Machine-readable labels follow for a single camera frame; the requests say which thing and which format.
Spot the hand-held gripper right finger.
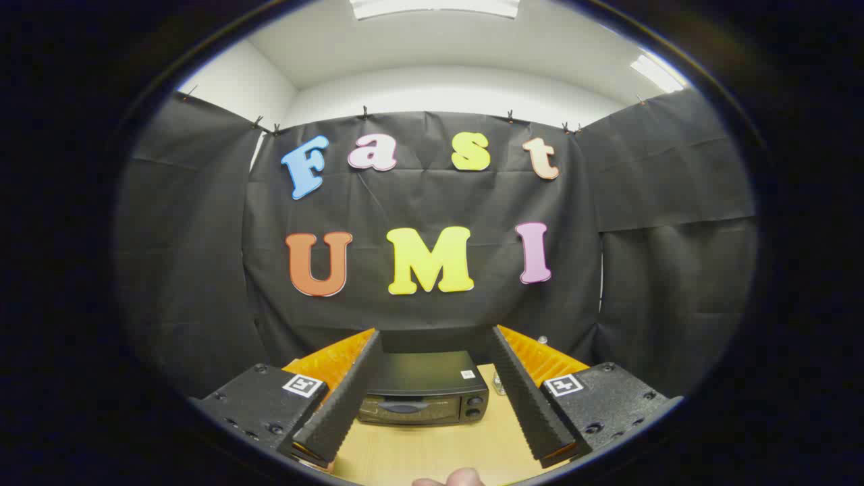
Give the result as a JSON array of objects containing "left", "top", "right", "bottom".
[{"left": 487, "top": 325, "right": 684, "bottom": 469}]

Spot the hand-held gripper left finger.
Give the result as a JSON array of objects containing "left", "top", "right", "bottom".
[{"left": 189, "top": 329, "right": 383, "bottom": 470}]

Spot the black toaster oven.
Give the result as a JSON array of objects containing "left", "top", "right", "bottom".
[{"left": 358, "top": 350, "right": 490, "bottom": 426}]

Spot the black backdrop cloth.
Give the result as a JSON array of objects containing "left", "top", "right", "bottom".
[{"left": 115, "top": 88, "right": 758, "bottom": 399}]

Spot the small ceiling light panel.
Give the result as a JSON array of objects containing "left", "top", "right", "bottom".
[{"left": 631, "top": 54, "right": 686, "bottom": 93}]

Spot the long ceiling light panel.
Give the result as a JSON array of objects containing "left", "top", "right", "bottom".
[{"left": 350, "top": 0, "right": 520, "bottom": 20}]

